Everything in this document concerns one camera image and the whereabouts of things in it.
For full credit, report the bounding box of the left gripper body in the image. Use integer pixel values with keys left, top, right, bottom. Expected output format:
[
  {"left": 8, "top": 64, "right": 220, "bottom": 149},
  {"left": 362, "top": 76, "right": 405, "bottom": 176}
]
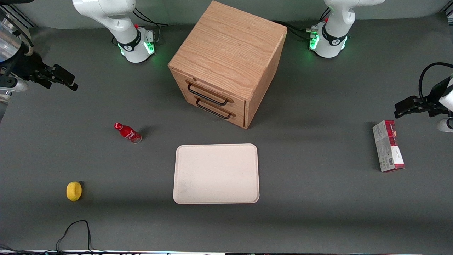
[{"left": 419, "top": 80, "right": 452, "bottom": 118}]

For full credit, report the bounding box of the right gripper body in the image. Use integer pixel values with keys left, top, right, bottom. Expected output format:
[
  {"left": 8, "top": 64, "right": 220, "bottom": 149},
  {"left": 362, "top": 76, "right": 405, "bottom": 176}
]
[{"left": 4, "top": 50, "right": 56, "bottom": 89}]

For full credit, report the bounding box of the black metal drawer handle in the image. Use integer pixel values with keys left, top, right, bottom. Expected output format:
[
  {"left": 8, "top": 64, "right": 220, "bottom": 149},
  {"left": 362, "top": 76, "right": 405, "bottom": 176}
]
[
  {"left": 187, "top": 82, "right": 229, "bottom": 106},
  {"left": 195, "top": 98, "right": 233, "bottom": 120}
]

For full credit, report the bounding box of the wooden drawer with worn front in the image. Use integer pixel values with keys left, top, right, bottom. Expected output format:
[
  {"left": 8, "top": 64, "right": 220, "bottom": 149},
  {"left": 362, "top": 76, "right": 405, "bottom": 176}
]
[{"left": 172, "top": 70, "right": 246, "bottom": 113}]

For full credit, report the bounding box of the wooden drawer cabinet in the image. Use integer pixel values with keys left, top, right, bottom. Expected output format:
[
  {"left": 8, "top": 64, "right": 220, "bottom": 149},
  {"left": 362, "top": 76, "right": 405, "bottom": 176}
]
[{"left": 168, "top": 1, "right": 288, "bottom": 129}]

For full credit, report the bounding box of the grey and red carton box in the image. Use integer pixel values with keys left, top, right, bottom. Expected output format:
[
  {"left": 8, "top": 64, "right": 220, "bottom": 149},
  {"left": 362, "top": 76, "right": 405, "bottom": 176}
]
[{"left": 372, "top": 120, "right": 405, "bottom": 173}]

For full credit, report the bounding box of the red cola bottle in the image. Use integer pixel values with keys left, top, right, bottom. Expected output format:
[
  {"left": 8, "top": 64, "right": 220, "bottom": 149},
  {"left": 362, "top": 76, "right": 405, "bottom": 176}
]
[{"left": 114, "top": 122, "right": 142, "bottom": 144}]

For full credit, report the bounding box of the yellow lemon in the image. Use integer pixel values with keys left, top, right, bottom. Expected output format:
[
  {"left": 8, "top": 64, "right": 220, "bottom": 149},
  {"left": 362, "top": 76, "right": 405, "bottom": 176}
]
[{"left": 66, "top": 181, "right": 82, "bottom": 202}]

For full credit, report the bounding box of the white rectangular tray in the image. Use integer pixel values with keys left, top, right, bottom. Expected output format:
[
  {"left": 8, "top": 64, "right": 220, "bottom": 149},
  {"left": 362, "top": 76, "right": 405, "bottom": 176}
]
[{"left": 173, "top": 143, "right": 260, "bottom": 204}]

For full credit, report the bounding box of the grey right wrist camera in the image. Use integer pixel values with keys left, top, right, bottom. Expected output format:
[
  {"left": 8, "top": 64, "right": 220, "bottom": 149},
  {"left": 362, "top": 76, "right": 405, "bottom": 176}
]
[{"left": 0, "top": 77, "right": 29, "bottom": 93}]

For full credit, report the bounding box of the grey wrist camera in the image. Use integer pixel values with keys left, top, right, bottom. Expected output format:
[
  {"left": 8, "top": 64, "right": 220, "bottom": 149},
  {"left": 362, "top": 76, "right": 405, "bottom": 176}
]
[
  {"left": 436, "top": 118, "right": 453, "bottom": 132},
  {"left": 0, "top": 77, "right": 29, "bottom": 93}
]

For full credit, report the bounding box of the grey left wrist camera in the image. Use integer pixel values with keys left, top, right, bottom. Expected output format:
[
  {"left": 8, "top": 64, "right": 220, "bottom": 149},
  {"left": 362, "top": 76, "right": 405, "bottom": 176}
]
[{"left": 436, "top": 118, "right": 453, "bottom": 132}]

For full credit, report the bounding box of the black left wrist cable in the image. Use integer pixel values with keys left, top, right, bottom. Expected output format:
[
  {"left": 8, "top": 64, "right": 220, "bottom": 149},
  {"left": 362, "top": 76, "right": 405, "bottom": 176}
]
[{"left": 419, "top": 63, "right": 453, "bottom": 101}]

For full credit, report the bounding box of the aluminium frame rail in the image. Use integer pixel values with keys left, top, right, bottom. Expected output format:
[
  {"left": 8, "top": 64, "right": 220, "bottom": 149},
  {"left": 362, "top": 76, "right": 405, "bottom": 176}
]
[{"left": 0, "top": 3, "right": 36, "bottom": 29}]

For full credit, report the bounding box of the black right arm base cable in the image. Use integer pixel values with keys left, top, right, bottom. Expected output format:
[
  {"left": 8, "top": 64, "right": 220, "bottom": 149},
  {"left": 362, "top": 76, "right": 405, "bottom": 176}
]
[{"left": 133, "top": 8, "right": 170, "bottom": 45}]

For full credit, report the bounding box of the black arm base cable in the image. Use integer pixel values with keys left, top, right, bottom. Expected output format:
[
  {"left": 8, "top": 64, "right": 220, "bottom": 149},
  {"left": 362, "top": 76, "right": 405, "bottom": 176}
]
[
  {"left": 133, "top": 8, "right": 170, "bottom": 45},
  {"left": 273, "top": 7, "right": 331, "bottom": 40}
]

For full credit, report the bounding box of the black left arm base cable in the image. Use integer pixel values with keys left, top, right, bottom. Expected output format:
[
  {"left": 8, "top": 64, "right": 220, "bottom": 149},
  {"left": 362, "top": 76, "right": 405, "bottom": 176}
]
[{"left": 273, "top": 7, "right": 331, "bottom": 40}]

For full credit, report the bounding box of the black cable loop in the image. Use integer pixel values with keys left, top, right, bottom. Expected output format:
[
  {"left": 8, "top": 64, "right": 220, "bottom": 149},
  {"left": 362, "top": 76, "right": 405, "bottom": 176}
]
[{"left": 55, "top": 220, "right": 107, "bottom": 255}]

